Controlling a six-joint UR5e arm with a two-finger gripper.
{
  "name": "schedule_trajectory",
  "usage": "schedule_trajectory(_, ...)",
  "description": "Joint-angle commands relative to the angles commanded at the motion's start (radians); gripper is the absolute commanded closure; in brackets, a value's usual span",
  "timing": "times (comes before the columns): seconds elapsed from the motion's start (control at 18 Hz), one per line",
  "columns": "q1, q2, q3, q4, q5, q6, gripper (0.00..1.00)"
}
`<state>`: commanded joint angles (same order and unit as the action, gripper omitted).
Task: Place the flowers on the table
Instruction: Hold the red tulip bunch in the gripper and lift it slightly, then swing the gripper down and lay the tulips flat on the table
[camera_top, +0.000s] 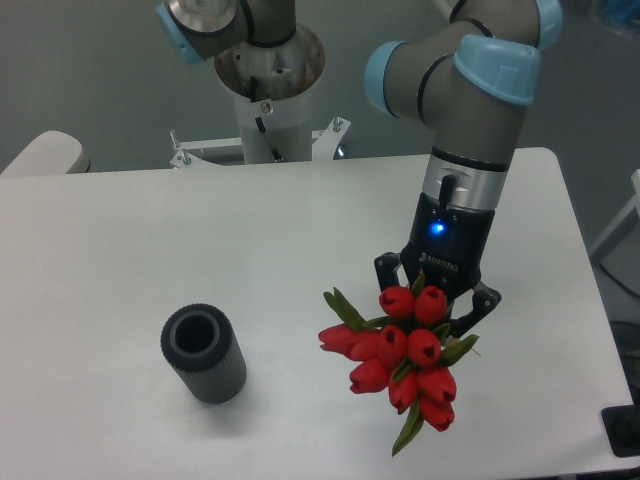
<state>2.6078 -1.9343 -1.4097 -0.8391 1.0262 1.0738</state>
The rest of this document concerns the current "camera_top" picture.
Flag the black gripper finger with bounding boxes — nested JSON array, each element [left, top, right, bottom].
[[374, 252, 412, 292], [450, 281, 502, 338]]

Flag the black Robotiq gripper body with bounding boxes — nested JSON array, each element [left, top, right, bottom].
[[400, 194, 495, 301]]

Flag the red tulip bouquet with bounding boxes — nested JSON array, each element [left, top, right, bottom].
[[318, 274, 478, 455]]

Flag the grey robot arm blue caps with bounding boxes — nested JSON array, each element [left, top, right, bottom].
[[156, 1, 563, 337]]

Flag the black device at table edge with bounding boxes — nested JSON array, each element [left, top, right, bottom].
[[601, 405, 639, 458]]

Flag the dark grey ribbed vase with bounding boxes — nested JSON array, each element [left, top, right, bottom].
[[160, 303, 247, 405]]

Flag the white furniture frame right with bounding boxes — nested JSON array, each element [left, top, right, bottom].
[[588, 168, 640, 296]]

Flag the white pedestal base frame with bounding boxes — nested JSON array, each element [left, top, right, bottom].
[[169, 116, 352, 169]]

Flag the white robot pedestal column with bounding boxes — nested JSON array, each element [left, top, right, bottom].
[[214, 24, 325, 145]]

